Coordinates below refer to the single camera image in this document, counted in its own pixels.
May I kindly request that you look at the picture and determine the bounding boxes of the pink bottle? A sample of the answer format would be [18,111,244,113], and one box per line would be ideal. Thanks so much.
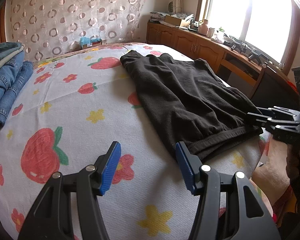
[198,19,209,36]

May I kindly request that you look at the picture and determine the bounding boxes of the floral white bed sheet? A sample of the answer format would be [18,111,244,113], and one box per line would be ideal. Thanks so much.
[0,42,272,240]

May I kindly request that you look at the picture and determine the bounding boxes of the blue tissue pack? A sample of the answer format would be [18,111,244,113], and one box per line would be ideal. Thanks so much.
[79,36,102,49]

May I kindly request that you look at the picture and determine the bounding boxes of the wooden cabinet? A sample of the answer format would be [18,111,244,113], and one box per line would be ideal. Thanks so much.
[146,22,299,110]

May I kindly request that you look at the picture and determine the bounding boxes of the circle-patterned curtain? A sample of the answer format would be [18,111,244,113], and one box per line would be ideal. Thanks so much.
[5,0,146,62]

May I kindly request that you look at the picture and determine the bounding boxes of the window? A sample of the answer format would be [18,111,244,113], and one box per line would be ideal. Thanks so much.
[196,0,300,70]

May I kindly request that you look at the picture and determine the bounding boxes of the right hand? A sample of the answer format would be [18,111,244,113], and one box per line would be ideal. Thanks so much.
[286,144,300,180]

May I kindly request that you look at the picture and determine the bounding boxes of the black pants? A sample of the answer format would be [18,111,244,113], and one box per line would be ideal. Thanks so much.
[120,50,262,161]

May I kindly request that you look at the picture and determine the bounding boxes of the cardboard box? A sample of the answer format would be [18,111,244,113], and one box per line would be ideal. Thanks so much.
[164,15,190,28]

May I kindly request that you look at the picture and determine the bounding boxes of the folded blue jeans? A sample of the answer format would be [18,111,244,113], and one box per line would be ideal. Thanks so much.
[0,51,33,126]

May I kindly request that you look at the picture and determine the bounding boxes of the folded grey-green pants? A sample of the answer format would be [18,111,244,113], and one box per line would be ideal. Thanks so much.
[0,42,24,68]

